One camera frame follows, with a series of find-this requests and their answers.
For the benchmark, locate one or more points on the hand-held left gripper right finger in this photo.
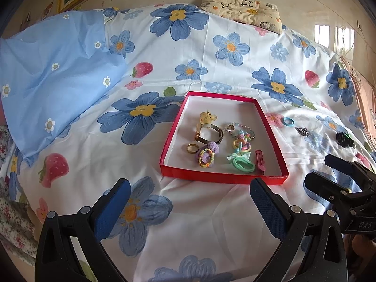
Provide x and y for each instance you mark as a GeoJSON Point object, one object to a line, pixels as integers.
{"type": "Point", "coordinates": [268, 211]}

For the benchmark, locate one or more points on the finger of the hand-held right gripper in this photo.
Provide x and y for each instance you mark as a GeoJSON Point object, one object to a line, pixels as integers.
{"type": "Point", "coordinates": [323, 186]}
{"type": "Point", "coordinates": [343, 166]}

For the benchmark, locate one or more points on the silver rhinestone hair clip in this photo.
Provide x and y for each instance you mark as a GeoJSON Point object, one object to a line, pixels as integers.
{"type": "Point", "coordinates": [302, 131]}

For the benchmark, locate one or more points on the red cardboard box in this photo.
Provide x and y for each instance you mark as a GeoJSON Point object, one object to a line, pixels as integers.
{"type": "Point", "coordinates": [191, 105]}

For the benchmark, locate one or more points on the light blue daisy print bedding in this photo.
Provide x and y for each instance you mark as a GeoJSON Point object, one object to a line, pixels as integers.
{"type": "Point", "coordinates": [44, 73]}

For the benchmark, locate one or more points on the small floral print cloth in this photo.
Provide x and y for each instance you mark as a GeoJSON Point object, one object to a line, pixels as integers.
{"type": "Point", "coordinates": [14, 220]}

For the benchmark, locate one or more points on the red hair clip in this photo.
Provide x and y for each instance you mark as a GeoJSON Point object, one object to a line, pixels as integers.
{"type": "Point", "coordinates": [260, 161]}

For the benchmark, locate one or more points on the person's right hand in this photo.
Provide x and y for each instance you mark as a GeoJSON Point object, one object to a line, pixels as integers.
{"type": "Point", "coordinates": [362, 248]}

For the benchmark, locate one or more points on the yellow hair claw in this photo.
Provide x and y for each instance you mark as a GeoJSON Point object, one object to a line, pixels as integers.
{"type": "Point", "coordinates": [205, 117]}

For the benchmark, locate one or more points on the peach pink cloth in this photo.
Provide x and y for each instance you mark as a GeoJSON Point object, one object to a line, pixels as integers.
{"type": "Point", "coordinates": [365, 102]}

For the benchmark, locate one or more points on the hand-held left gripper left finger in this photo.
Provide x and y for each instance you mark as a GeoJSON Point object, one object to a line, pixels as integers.
{"type": "Point", "coordinates": [113, 211]}

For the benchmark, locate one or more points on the cream animal print pillow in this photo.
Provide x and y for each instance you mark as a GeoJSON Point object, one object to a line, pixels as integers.
{"type": "Point", "coordinates": [243, 8]}

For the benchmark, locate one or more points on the white floral bedsheet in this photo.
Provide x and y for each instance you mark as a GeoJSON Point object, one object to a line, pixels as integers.
{"type": "Point", "coordinates": [176, 211]}

